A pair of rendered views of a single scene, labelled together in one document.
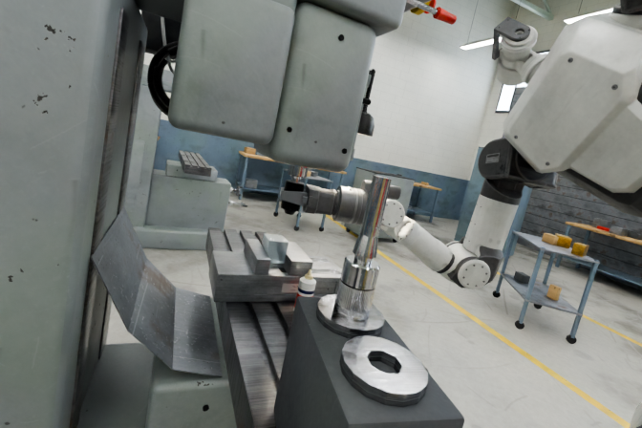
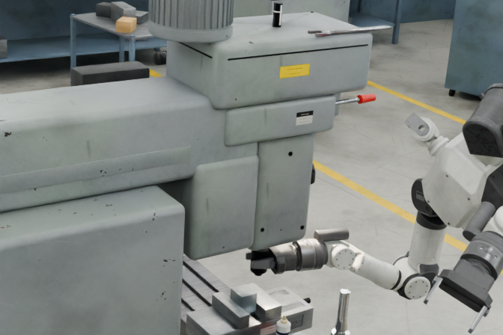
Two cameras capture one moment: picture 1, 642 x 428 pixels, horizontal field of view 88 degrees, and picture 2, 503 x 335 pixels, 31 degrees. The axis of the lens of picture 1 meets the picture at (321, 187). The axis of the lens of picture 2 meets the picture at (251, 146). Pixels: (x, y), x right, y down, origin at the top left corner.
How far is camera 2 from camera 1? 1.83 m
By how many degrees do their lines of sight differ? 17
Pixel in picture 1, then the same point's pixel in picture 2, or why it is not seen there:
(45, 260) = not seen: outside the picture
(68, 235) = not seen: outside the picture
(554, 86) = (442, 184)
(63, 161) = (173, 318)
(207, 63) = (211, 216)
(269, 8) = (244, 165)
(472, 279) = (416, 292)
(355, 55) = (302, 160)
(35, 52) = (160, 274)
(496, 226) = (430, 247)
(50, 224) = not seen: outside the picture
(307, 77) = (270, 191)
